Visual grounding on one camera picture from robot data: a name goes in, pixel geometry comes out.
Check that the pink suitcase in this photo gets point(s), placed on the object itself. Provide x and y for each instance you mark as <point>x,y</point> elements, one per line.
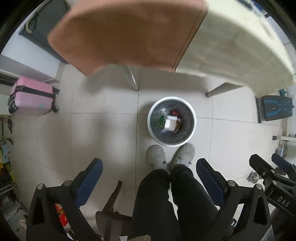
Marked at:
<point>29,96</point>

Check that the grey slipper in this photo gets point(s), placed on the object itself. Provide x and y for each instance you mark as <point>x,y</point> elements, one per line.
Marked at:
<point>184,155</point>
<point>156,158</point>

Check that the white carton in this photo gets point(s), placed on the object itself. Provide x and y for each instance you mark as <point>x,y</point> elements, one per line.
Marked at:
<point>170,124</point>

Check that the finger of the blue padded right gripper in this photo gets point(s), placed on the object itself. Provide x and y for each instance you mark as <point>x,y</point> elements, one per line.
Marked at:
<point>266,171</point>
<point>284,165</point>

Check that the grey left slipper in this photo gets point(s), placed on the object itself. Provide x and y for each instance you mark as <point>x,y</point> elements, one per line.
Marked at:
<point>156,158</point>

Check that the grey right slipper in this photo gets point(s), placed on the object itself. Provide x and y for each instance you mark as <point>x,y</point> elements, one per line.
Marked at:
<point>184,155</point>

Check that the white round trash bin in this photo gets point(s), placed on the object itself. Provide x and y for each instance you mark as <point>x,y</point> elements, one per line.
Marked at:
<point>163,107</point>

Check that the dark folding cot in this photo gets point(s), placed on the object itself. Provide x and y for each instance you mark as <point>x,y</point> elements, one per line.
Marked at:
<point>38,26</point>

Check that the pink terracotta towel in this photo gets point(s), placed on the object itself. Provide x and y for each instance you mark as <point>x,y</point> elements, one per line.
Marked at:
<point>153,34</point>

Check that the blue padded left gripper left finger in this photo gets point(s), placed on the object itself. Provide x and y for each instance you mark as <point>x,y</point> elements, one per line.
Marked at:
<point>84,183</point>

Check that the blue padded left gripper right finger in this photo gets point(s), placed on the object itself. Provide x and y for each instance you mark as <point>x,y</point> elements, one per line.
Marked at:
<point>213,181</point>

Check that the striped cream tablecloth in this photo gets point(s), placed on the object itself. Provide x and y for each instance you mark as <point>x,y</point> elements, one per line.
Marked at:
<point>238,44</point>

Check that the person's black trouser legs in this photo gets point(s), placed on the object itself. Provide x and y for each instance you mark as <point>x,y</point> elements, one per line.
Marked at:
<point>171,206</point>

